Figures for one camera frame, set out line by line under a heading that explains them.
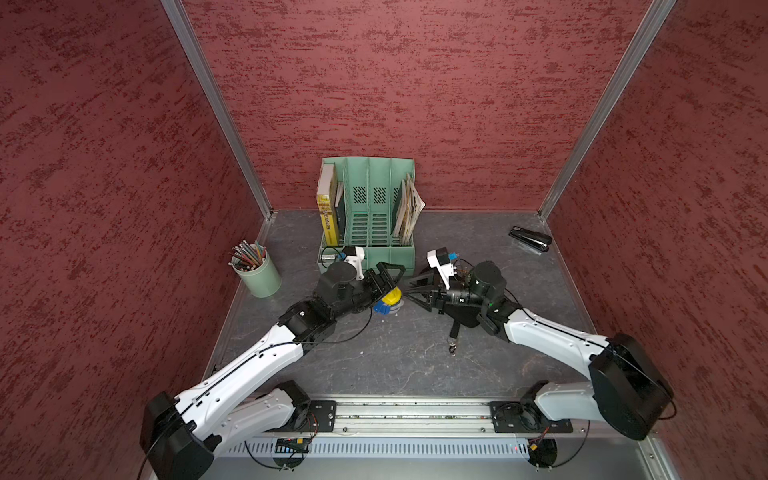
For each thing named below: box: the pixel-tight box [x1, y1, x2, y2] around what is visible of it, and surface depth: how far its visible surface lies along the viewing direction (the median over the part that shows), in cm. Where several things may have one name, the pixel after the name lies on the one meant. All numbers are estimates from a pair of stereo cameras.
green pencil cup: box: [228, 249, 282, 298], surface depth 91 cm
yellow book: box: [316, 164, 339, 247], surface depth 97 cm
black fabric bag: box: [444, 303, 482, 357], surface depth 87 cm
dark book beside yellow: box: [334, 182, 346, 245], surface depth 105 cm
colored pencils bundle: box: [228, 240, 267, 272], surface depth 91 cm
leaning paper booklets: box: [392, 173, 426, 245], surface depth 102 cm
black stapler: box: [508, 226, 552, 252], surface depth 112 cm
